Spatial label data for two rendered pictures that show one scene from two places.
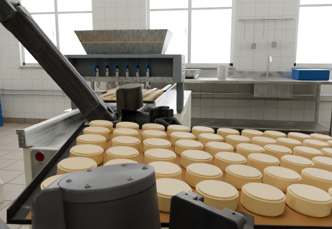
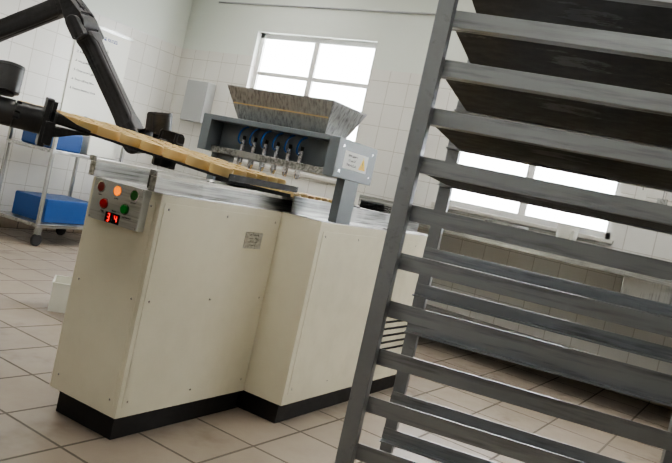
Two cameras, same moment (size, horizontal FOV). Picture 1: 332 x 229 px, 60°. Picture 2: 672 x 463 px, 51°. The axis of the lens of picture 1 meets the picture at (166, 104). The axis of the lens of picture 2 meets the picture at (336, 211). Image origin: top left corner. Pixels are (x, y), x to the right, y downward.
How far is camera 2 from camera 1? 1.50 m
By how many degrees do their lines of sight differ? 24
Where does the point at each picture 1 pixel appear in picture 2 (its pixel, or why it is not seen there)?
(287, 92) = not seen: outside the picture
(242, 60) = (632, 230)
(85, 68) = (231, 138)
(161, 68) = (320, 156)
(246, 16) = not seen: hidden behind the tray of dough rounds
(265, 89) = (645, 294)
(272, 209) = (102, 132)
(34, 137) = (107, 170)
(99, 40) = (254, 103)
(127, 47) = (285, 118)
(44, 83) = not seen: hidden behind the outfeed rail
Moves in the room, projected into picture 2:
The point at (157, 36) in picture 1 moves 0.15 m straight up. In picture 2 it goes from (321, 109) to (329, 73)
